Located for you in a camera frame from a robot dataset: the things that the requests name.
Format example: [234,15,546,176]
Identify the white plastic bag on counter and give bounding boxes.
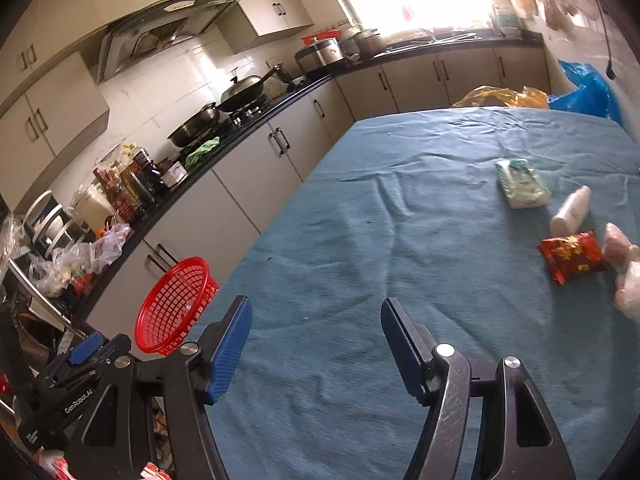
[52,223,132,274]

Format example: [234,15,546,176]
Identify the red plastic mesh basket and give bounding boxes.
[134,257,220,356]

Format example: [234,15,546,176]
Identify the white electric kettle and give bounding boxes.
[72,184,115,231]

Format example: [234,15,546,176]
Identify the dark red snack packet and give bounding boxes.
[537,230,608,285]

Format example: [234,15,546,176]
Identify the red label sauce bottle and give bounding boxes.
[93,167,138,223]

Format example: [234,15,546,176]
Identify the pink white plastic bag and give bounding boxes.
[603,222,640,322]

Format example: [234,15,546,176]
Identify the small white plastic bottle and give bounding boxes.
[549,185,591,237]

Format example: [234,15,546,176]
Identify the dark soy sauce bottle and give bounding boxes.
[131,148,169,198]

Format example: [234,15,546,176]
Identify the blue table cloth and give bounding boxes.
[203,107,639,479]

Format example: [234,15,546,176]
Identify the green white tissue pack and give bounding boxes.
[495,158,551,209]

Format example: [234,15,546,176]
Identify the green cleaning cloth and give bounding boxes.
[184,136,220,170]

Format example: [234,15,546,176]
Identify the black wok on stove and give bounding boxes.
[168,102,220,148]

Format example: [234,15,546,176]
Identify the yellow plastic bag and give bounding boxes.
[451,86,549,110]

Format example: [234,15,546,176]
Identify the lidded steel pan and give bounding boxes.
[216,64,292,114]

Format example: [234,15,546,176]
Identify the range hood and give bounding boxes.
[96,0,236,84]

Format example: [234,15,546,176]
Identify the blue plastic bag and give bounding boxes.
[548,60,623,126]

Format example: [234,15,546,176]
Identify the dark brown pot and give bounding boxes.
[354,29,387,60]

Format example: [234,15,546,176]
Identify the steel rice cooker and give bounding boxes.
[294,38,345,74]

